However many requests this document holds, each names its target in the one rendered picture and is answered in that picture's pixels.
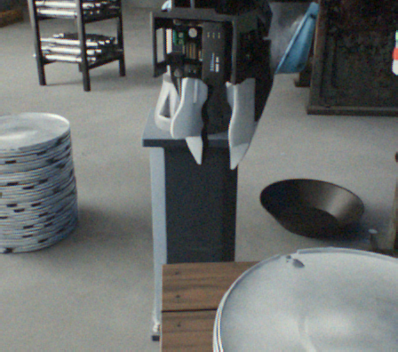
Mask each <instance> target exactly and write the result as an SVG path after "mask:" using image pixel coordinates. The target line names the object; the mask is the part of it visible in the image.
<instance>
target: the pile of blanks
mask: <svg viewBox="0 0 398 352"><path fill-rule="evenodd" d="M78 221H79V215H78V202H77V189H76V176H75V167H74V161H73V151H72V140H71V131H70V128H69V131H68V132H67V133H66V134H65V135H64V136H61V137H60V138H58V139H56V140H54V141H51V142H47V143H44V145H42V146H38V147H33V148H26V149H20V150H14V149H13V150H12V151H0V253H8V252H10V253H11V254H12V252H31V251H35V250H39V249H43V248H45V247H48V246H51V245H53V244H56V243H57V242H59V241H60V240H62V239H64V238H65V237H67V236H69V235H71V234H72V233H73V232H74V231H75V228H76V226H75V225H77V224H78Z"/></svg>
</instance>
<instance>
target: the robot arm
mask: <svg viewBox="0 0 398 352"><path fill-rule="evenodd" d="M311 1H312V0H169V1H167V2H165V3H164V4H163V8H162V9H161V10H157V11H153V12H151V30H152V59H153V77H155V78H157V77H159V76H161V75H163V85H162V89H161V92H160V95H159V98H158V101H157V104H156V108H155V126H156V127H157V128H159V129H160V130H162V131H166V132H170V133H171V136H172V138H174V139H182V138H186V139H187V144H188V146H189V148H190V150H191V152H192V154H193V156H194V158H195V160H196V162H197V163H198V164H204V160H205V156H206V152H207V148H208V145H209V140H208V134H213V133H218V132H224V131H226V130H228V129H229V145H230V149H229V169H231V170H234V168H235V167H236V166H237V165H238V164H239V163H240V162H241V160H242V159H243V157H244V156H245V154H246V152H247V150H248V149H249V147H250V144H251V140H252V138H253V135H254V133H256V130H257V129H258V126H259V121H260V118H261V117H262V114H263V112H264V109H265V105H266V103H267V99H268V96H269V93H270V92H271V91H272V88H273V84H274V80H275V75H278V74H297V73H298V72H299V71H301V70H302V69H304V68H305V66H306V62H307V58H308V54H309V50H310V46H311V41H312V37H313V33H314V29H315V25H316V21H317V16H318V12H319V4H316V3H310V2H311ZM157 29H161V30H162V58H163V59H162V60H159V61H157V37H156V31H157ZM227 82H229V83H231V84H230V85H229V86H228V88H227Z"/></svg>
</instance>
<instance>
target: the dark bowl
mask: <svg viewBox="0 0 398 352"><path fill-rule="evenodd" d="M259 201H260V203H261V205H262V207H263V208H264V209H265V210H266V211H267V212H268V213H269V214H270V215H272V216H273V218H274V219H275V220H276V221H277V222H278V223H279V224H280V225H281V226H282V227H283V228H285V229H287V230H289V231H290V232H291V233H292V234H295V235H298V236H305V237H326V236H332V235H334V234H335V233H337V232H339V231H340V230H341V229H343V228H345V226H348V225H350V224H352V223H354V222H356V221H358V220H359V219H360V218H361V217H362V216H363V214H364V209H365V207H364V203H363V201H361V199H360V198H359V197H358V196H357V195H356V194H355V193H354V192H353V191H351V190H348V189H346V188H343V187H341V186H339V185H337V184H332V183H329V182H326V181H321V180H315V179H307V178H295V179H285V180H281V181H277V182H275V183H273V184H270V185H268V186H266V187H265V188H263V189H262V191H261V192H260V195H259Z"/></svg>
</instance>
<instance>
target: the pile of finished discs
mask: <svg viewBox="0 0 398 352"><path fill-rule="evenodd" d="M293 254H296V253H293ZM293 254H289V255H285V256H281V257H286V258H287V259H288V260H289V261H288V262H287V266H288V267H289V268H292V269H297V270H300V269H303V268H304V267H305V265H304V264H303V262H302V261H300V260H294V259H293V258H292V257H291V255H293ZM281 257H280V258H281ZM226 294H227V293H225V295H224V297H223V300H222V301H221V303H220V305H219V310H218V314H217V318H215V324H214V330H213V352H221V351H220V346H219V314H220V309H221V306H222V303H223V301H224V299H225V296H226Z"/></svg>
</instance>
